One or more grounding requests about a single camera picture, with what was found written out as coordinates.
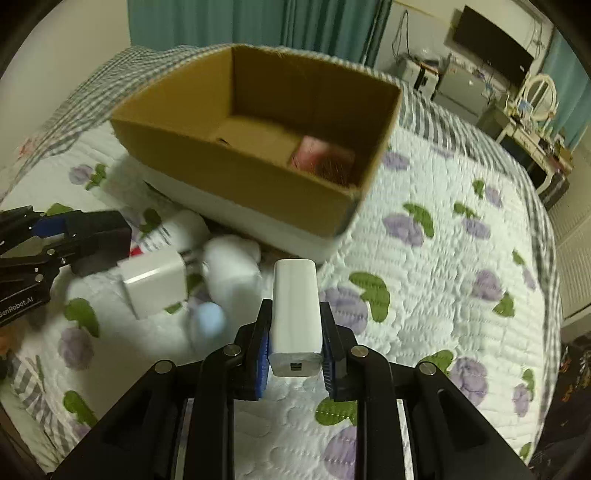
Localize light blue round object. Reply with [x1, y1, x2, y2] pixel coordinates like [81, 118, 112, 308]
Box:
[188, 302, 226, 348]

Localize white bottle red cap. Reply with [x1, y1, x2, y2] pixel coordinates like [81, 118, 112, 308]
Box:
[130, 210, 211, 257]

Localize white dressing table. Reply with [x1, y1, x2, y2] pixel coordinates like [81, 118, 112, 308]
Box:
[476, 101, 576, 211]

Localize brown cardboard box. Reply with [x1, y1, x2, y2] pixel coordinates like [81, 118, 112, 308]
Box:
[110, 45, 403, 263]

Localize white louvered wardrobe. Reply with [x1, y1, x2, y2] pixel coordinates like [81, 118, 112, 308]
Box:
[549, 169, 590, 320]

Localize grey mini fridge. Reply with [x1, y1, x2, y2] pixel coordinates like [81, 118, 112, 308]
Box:
[432, 62, 489, 125]

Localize teal curtain left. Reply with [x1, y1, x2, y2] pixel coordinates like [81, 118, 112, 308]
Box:
[127, 0, 392, 66]

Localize floral quilted white bedspread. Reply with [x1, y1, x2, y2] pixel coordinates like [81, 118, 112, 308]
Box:
[1, 123, 562, 479]

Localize grey checkered bed sheet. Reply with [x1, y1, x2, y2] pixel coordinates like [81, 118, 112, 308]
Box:
[1, 45, 563, 328]

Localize black power adapter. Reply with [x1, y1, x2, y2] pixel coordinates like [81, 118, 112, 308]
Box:
[66, 210, 132, 277]

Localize teal curtain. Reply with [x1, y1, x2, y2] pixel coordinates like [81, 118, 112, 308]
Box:
[542, 29, 591, 149]
[127, 0, 392, 66]

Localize white black suitcase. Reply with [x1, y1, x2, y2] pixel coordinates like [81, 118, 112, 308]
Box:
[394, 56, 439, 99]

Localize white oval vanity mirror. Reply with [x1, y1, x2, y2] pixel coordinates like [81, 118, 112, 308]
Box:
[516, 73, 559, 122]

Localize white charger cube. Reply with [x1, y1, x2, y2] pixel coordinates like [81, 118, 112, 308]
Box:
[117, 246, 204, 319]
[269, 259, 322, 377]

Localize teal curtain right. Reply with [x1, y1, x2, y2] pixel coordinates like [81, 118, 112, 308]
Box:
[542, 29, 591, 149]

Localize black wall television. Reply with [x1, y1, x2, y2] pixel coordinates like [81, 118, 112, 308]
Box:
[452, 6, 534, 87]

